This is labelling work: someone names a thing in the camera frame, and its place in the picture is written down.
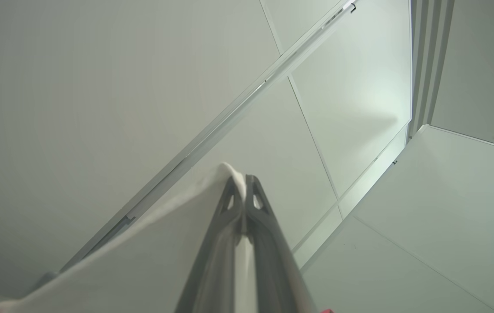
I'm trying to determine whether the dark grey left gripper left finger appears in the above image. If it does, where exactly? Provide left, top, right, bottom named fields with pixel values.
left=175, top=176, right=244, bottom=313

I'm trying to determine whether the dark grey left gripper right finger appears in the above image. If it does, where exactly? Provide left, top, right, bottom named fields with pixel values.
left=245, top=175, right=317, bottom=313

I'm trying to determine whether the red garment with white trim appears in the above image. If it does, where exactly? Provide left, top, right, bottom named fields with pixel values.
left=0, top=162, right=334, bottom=313

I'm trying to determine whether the silver metal post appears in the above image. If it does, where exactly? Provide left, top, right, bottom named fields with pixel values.
left=30, top=0, right=358, bottom=292

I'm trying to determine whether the grey ribbed wall column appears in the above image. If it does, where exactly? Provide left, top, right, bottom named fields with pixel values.
left=408, top=0, right=455, bottom=140

